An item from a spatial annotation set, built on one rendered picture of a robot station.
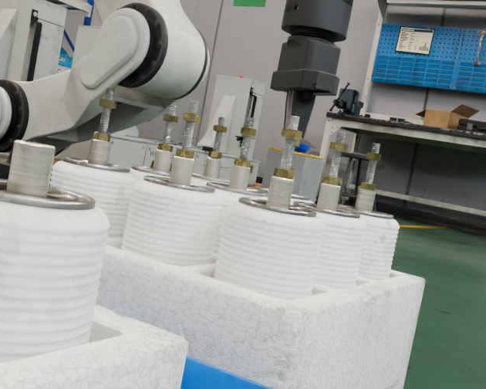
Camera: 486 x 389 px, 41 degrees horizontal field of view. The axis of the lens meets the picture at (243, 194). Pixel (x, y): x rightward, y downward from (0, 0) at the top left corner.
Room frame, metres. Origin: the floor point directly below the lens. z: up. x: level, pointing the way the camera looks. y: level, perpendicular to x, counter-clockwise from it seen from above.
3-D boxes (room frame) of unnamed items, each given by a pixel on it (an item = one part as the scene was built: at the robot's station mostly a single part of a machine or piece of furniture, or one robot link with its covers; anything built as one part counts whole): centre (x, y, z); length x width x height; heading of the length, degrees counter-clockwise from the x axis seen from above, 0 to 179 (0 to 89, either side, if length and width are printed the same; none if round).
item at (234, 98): (4.06, 0.56, 0.45); 1.51 x 0.57 x 0.74; 148
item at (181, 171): (0.68, 0.07, 0.26); 0.02 x 0.02 x 0.03
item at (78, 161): (0.74, 0.17, 0.25); 0.08 x 0.08 x 0.01
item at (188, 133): (0.68, 0.07, 0.30); 0.01 x 0.01 x 0.08
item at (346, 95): (5.33, -0.71, 0.87); 0.41 x 0.17 x 0.25; 148
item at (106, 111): (0.74, 0.17, 0.30); 0.01 x 0.01 x 0.08
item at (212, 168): (0.94, 0.05, 0.26); 0.02 x 0.02 x 0.03
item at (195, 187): (0.68, 0.07, 0.25); 0.08 x 0.08 x 0.01
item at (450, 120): (5.32, -1.51, 0.87); 0.40 x 0.30 x 0.23; 44
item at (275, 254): (0.62, -0.03, 0.16); 0.10 x 0.10 x 0.18
